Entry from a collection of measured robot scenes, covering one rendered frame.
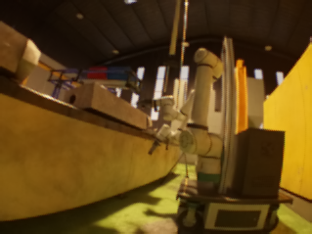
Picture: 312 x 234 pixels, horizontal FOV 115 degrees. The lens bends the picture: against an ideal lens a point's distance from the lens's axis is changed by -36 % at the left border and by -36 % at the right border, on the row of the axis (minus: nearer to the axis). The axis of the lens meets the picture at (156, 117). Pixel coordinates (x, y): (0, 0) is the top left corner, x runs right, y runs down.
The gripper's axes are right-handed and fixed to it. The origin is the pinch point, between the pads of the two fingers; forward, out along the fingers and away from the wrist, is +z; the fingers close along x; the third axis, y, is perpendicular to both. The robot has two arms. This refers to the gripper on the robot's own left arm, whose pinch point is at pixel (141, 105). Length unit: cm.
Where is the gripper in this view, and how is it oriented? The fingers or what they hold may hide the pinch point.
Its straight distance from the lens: 152.6
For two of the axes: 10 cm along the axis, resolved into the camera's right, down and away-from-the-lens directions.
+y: -0.1, -9.7, 2.5
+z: -9.4, 0.9, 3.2
